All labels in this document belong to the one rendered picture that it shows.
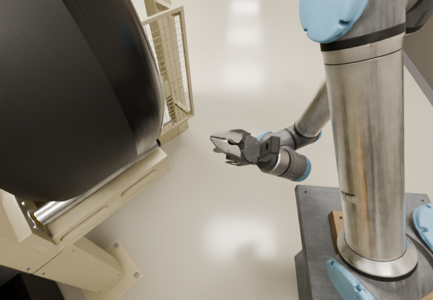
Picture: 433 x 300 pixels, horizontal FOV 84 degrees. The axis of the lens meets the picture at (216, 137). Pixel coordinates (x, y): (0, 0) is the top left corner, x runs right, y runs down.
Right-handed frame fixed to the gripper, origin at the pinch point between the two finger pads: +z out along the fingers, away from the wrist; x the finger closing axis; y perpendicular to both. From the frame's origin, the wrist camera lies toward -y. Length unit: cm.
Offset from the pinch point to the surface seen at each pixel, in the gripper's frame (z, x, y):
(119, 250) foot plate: -13, -42, 104
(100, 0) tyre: 31.6, 5.5, -17.5
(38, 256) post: 27, -36, 48
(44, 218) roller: 28.7, -23.4, 23.8
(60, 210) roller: 26.1, -21.3, 23.4
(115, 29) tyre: 29.0, 3.5, -16.3
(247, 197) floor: -77, -4, 73
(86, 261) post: 10, -40, 64
